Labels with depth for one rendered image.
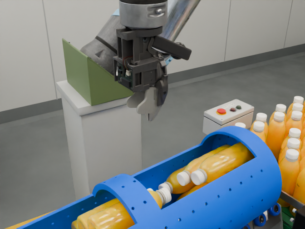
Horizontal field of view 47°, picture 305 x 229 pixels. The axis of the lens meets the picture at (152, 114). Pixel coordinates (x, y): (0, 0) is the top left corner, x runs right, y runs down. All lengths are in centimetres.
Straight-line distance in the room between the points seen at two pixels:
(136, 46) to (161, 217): 38
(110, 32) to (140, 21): 94
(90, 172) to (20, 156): 163
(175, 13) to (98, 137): 65
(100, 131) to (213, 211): 84
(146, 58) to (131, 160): 113
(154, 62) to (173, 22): 76
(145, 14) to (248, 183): 54
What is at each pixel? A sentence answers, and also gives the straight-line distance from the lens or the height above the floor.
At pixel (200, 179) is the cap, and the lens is 96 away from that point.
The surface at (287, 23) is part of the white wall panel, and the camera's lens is 554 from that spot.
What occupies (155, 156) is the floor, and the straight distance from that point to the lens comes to 306.
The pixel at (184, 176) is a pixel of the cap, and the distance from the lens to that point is 102.
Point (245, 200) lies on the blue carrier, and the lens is 97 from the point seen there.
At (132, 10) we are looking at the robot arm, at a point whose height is 164.
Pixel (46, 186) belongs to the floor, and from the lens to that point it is 286.
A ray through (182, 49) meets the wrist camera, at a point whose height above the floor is 155.
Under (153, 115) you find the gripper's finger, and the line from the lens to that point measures 74.
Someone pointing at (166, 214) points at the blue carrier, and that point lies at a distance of 82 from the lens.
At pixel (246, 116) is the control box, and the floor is 107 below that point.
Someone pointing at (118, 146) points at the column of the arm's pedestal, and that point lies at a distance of 168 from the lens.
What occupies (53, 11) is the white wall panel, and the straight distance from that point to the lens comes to 356.
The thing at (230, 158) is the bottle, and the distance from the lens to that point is 102.
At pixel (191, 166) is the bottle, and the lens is 104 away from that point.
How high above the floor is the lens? 177
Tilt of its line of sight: 29 degrees down
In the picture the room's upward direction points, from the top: straight up
